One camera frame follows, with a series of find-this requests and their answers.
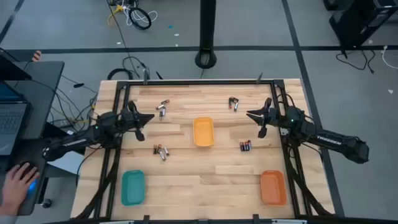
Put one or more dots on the black computer mouse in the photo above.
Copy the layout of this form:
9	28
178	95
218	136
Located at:
32	189

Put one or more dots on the grey power strip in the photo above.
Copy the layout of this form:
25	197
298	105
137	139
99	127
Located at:
60	122

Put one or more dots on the teal plastic tray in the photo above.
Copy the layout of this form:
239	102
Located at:
133	188

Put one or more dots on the grey metal bracket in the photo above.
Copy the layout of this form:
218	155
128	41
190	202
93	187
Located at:
145	76
259	77

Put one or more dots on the person's hand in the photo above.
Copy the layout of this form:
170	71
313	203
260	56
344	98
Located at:
15	186

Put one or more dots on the black desk caster wheel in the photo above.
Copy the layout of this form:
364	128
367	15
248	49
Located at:
46	203

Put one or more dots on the black aluminium table frame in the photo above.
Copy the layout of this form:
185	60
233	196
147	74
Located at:
202	82

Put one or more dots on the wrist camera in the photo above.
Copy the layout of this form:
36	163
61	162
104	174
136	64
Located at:
262	133
139	135

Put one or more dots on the grey laptop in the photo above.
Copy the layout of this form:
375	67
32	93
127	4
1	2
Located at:
12	121

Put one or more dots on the black monitor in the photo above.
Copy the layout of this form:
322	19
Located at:
11	71

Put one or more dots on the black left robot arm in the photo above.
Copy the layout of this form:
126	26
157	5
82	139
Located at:
74	141

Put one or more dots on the white light bar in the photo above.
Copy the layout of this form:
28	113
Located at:
289	221
116	222

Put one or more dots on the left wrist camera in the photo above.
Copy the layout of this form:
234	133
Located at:
139	135

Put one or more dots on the black equipment rack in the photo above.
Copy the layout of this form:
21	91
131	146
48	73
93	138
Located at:
360	21

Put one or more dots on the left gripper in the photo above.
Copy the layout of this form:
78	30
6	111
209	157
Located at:
129	119

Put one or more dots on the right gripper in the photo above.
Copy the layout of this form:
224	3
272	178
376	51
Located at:
270	117

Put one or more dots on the orange plastic tray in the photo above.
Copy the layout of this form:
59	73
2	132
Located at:
273	188

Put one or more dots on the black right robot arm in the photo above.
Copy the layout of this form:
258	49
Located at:
329	140

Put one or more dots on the black camera stand pole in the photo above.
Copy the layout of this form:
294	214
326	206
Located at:
207	31

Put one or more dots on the silver battery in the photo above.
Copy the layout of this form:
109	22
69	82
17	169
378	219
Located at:
160	107
163	111
166	151
236	106
163	155

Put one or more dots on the orange striped object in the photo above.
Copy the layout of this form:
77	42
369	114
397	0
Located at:
36	55

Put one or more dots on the white box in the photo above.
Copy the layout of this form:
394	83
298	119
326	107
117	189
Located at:
70	163

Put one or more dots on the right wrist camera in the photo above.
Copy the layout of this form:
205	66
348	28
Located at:
262	133

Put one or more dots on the yellow plastic tray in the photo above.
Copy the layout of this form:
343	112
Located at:
203	132

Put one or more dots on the black desk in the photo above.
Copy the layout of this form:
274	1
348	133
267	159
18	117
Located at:
46	90

